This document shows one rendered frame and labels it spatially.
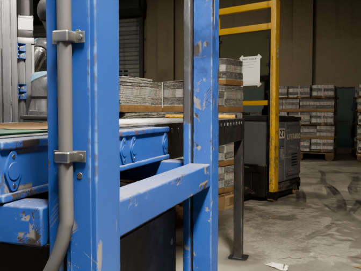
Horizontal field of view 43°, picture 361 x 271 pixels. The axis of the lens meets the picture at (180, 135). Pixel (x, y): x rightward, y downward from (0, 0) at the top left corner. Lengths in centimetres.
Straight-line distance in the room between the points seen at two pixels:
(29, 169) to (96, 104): 19
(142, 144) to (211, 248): 33
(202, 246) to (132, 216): 51
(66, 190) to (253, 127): 395
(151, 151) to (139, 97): 186
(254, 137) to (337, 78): 544
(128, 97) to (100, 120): 235
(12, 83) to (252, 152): 261
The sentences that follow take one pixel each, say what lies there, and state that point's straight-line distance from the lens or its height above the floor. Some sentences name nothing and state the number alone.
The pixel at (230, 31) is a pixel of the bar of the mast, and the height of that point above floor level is 162.
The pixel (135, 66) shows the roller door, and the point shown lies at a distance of 1076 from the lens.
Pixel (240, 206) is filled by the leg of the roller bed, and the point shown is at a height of 30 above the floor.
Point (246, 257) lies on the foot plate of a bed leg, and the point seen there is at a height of 0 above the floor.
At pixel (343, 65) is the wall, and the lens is 982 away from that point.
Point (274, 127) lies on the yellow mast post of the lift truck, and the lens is 426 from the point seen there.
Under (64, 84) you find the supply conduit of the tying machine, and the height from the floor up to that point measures 87.
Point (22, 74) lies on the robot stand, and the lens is 275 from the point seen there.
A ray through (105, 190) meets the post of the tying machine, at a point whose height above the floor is 72.
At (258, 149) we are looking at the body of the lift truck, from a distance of 452.
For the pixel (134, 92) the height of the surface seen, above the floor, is 96.
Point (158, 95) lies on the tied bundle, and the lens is 357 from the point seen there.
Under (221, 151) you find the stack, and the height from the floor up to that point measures 50.
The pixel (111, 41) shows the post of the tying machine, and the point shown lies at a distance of 69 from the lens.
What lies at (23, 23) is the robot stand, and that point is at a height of 134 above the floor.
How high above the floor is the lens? 84
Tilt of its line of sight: 3 degrees down
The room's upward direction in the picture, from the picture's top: straight up
